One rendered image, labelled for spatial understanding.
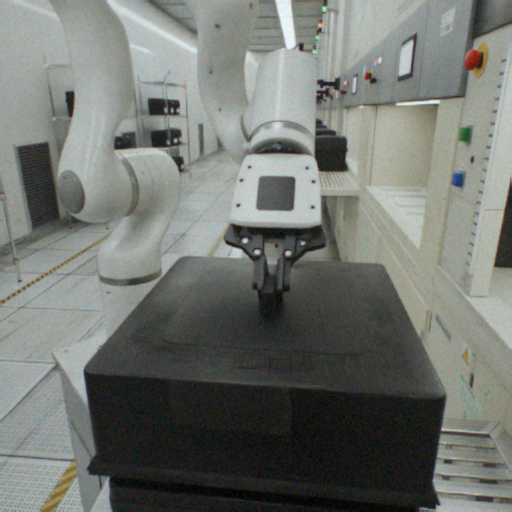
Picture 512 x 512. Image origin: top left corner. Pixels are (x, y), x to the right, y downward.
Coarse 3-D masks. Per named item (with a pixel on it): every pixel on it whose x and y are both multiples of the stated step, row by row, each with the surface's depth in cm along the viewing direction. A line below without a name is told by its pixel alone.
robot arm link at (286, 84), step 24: (288, 48) 55; (264, 72) 55; (288, 72) 53; (312, 72) 55; (264, 96) 52; (288, 96) 51; (312, 96) 54; (264, 120) 50; (288, 120) 50; (312, 120) 52
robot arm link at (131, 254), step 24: (144, 168) 74; (168, 168) 79; (144, 192) 74; (168, 192) 79; (144, 216) 80; (168, 216) 81; (120, 240) 78; (144, 240) 78; (120, 264) 76; (144, 264) 78
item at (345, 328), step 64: (192, 256) 59; (128, 320) 41; (192, 320) 41; (256, 320) 41; (320, 320) 41; (384, 320) 41; (128, 384) 33; (192, 384) 32; (256, 384) 32; (320, 384) 32; (384, 384) 32; (128, 448) 35; (192, 448) 34; (256, 448) 34; (320, 448) 33; (384, 448) 32
